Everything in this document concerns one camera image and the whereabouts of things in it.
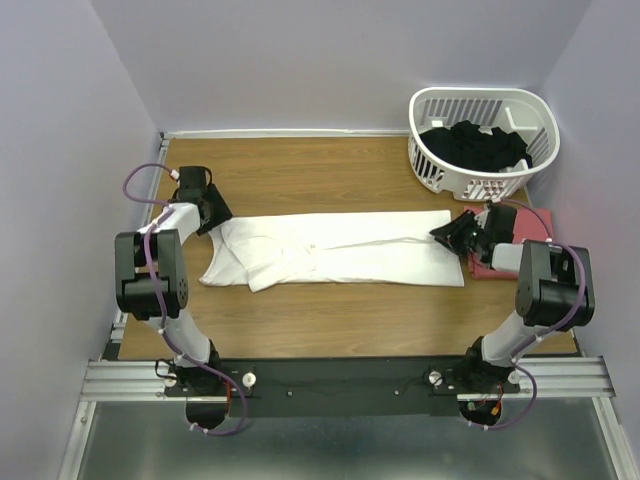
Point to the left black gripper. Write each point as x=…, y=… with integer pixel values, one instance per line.
x=222, y=212

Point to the folded red t-shirt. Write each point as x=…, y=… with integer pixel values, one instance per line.
x=529, y=225

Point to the white printed t-shirt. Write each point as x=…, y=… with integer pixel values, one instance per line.
x=370, y=247

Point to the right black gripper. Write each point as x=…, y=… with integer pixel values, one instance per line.
x=450, y=231

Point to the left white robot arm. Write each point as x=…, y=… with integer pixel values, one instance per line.
x=151, y=279

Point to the black clothes in basket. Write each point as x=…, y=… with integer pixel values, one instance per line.
x=465, y=146

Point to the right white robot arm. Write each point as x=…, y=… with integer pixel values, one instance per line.
x=554, y=291

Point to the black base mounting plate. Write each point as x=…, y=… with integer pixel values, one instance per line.
x=236, y=410

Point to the white plastic laundry basket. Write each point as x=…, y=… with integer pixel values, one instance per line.
x=511, y=109

